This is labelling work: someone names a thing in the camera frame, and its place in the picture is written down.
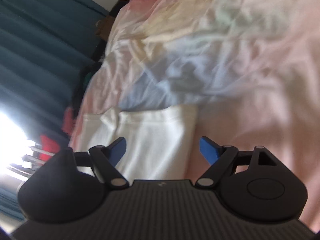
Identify red cloth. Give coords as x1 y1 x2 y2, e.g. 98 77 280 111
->
39 134 62 162

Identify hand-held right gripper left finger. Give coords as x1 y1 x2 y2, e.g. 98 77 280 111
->
67 136 130 190

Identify dark framed window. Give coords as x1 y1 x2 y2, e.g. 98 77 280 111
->
0 111 34 174

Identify blue curtain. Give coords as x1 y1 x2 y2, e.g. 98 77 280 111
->
0 0 110 222

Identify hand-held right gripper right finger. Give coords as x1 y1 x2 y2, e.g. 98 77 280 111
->
195 136 278 188

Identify brown paper bag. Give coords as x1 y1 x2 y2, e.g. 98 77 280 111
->
95 14 117 41

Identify cream white garment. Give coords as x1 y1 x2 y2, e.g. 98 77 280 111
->
81 104 198 181

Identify pastel bed sheet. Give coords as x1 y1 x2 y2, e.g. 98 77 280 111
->
69 0 320 227

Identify pile of dark clothes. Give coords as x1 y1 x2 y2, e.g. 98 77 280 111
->
72 40 107 112

